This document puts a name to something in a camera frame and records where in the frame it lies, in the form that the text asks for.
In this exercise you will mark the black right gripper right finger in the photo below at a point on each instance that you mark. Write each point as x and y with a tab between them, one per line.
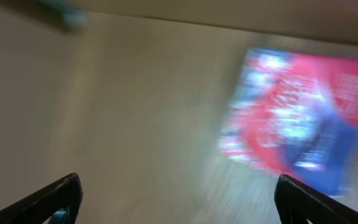
296	202

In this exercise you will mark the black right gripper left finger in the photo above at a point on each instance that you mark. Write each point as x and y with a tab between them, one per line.
58	202

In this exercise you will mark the red purple tissue pack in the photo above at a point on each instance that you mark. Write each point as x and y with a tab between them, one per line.
294	114

